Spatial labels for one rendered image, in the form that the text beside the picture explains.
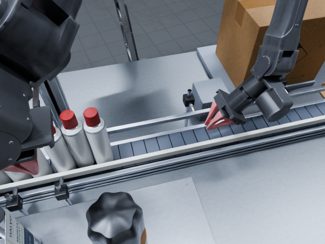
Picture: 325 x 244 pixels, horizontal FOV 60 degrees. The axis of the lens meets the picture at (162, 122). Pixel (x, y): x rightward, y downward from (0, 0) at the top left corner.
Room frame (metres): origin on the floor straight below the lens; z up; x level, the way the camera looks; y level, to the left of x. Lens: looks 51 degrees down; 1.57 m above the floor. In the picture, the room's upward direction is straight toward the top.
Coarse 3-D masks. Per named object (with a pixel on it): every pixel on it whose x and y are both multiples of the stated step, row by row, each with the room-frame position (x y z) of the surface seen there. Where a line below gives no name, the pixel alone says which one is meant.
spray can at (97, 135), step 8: (88, 112) 0.41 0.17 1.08; (96, 112) 0.41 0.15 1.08; (88, 120) 0.40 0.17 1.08; (96, 120) 0.40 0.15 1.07; (88, 128) 0.40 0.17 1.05; (96, 128) 0.40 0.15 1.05; (104, 128) 0.41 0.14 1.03; (88, 136) 0.39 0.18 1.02; (96, 136) 0.39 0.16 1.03; (104, 136) 0.40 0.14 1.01; (96, 144) 0.39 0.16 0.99; (104, 144) 0.40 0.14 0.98; (96, 152) 0.39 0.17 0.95; (104, 152) 0.39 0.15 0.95; (112, 152) 0.42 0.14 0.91; (96, 160) 0.39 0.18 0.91; (104, 160) 0.39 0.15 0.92; (112, 160) 0.41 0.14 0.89
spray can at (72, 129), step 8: (64, 112) 0.41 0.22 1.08; (72, 112) 0.41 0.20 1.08; (64, 120) 0.39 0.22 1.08; (72, 120) 0.40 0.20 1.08; (64, 128) 0.40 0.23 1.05; (72, 128) 0.39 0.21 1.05; (80, 128) 0.40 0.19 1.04; (64, 136) 0.39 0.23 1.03; (72, 136) 0.38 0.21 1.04; (80, 136) 0.39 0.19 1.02; (72, 144) 0.38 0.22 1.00; (80, 144) 0.39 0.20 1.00; (88, 144) 0.40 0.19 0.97; (72, 152) 0.39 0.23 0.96; (80, 152) 0.38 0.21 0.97; (88, 152) 0.39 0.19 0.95; (80, 160) 0.38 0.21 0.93; (88, 160) 0.39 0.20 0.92
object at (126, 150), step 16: (288, 112) 0.59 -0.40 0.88; (304, 112) 0.59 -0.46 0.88; (320, 112) 0.59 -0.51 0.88; (224, 128) 0.52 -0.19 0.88; (240, 128) 0.52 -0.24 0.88; (256, 128) 0.53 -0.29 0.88; (304, 128) 0.53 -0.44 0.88; (128, 144) 0.47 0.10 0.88; (144, 144) 0.47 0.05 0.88; (160, 144) 0.47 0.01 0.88; (176, 144) 0.47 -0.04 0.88; (224, 144) 0.47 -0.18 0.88; (48, 160) 0.41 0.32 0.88; (160, 160) 0.41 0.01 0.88; (80, 176) 0.36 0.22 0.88
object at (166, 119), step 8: (312, 88) 0.62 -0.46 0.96; (320, 88) 0.62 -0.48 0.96; (296, 96) 0.59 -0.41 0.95; (192, 112) 0.52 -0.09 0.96; (200, 112) 0.52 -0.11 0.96; (208, 112) 0.52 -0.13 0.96; (216, 112) 0.53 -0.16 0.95; (152, 120) 0.49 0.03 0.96; (160, 120) 0.49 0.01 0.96; (168, 120) 0.49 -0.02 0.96; (176, 120) 0.50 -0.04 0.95; (112, 128) 0.46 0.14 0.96; (120, 128) 0.46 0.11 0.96; (128, 128) 0.47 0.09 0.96; (136, 128) 0.47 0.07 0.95
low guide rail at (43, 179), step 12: (312, 120) 0.53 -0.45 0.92; (324, 120) 0.54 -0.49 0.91; (252, 132) 0.48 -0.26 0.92; (264, 132) 0.49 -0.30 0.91; (276, 132) 0.50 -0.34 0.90; (192, 144) 0.44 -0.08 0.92; (204, 144) 0.44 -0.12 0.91; (216, 144) 0.45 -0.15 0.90; (144, 156) 0.40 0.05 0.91; (156, 156) 0.41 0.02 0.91; (84, 168) 0.37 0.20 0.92; (96, 168) 0.37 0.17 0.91; (108, 168) 0.37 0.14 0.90; (24, 180) 0.33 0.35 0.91; (36, 180) 0.33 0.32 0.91; (48, 180) 0.34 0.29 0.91; (0, 192) 0.31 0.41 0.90
